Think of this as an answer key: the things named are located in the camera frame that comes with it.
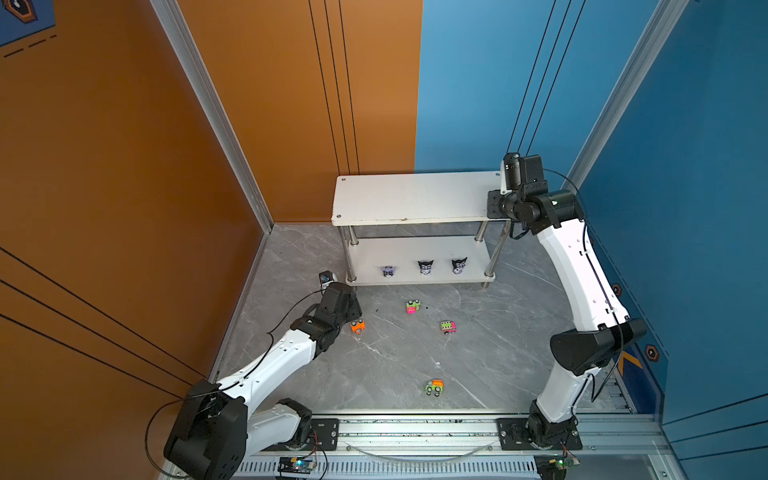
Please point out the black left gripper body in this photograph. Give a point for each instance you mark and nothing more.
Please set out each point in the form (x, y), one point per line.
(354, 310)

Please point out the aluminium corner post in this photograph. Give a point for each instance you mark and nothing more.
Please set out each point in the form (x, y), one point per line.
(177, 31)
(650, 43)

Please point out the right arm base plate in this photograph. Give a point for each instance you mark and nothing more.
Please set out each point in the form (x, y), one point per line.
(516, 433)

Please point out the left aluminium corner post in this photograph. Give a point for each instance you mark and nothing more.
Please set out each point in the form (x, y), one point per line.
(177, 31)

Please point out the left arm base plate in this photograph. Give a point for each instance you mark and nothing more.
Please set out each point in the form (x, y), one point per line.
(324, 431)

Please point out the right aluminium corner post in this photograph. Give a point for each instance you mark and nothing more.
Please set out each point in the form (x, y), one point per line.
(650, 43)

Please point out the green orange toy truck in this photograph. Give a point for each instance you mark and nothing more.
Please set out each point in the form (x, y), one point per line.
(434, 387)

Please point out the right circuit board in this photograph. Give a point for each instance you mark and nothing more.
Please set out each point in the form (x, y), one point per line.
(555, 468)

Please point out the orange toy car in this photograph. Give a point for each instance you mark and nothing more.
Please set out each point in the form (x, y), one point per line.
(358, 326)

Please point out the black purple Kuromi figure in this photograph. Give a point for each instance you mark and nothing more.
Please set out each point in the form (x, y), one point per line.
(459, 265)

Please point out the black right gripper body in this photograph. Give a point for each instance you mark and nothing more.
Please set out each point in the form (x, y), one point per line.
(493, 206)

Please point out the left circuit board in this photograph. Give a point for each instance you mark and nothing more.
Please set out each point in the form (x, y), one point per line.
(296, 467)

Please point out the white two-tier shelf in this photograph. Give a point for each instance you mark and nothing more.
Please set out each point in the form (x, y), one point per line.
(397, 200)

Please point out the circuit board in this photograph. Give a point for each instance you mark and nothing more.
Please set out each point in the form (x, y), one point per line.
(296, 467)
(555, 468)

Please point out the purple black figure toy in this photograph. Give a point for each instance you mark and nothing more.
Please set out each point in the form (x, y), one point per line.
(425, 267)

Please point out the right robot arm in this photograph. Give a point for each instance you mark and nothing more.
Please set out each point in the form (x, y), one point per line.
(602, 327)

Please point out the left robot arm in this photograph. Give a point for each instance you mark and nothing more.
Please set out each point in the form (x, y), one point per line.
(219, 424)

